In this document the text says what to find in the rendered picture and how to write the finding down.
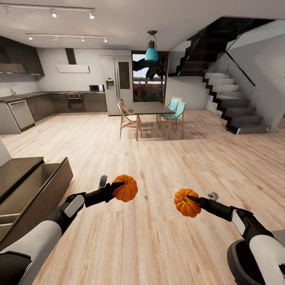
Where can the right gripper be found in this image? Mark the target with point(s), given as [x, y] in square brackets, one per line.
[209, 205]

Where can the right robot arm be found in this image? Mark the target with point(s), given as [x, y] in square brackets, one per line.
[267, 251]

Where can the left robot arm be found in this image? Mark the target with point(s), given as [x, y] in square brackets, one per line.
[21, 261]

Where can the pumpkin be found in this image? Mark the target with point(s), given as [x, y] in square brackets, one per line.
[127, 191]
[186, 206]

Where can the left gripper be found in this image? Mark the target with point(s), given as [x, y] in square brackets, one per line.
[106, 194]

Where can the breakfast table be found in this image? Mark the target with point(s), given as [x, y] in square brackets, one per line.
[142, 108]

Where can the cauldron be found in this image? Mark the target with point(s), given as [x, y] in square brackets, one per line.
[243, 265]

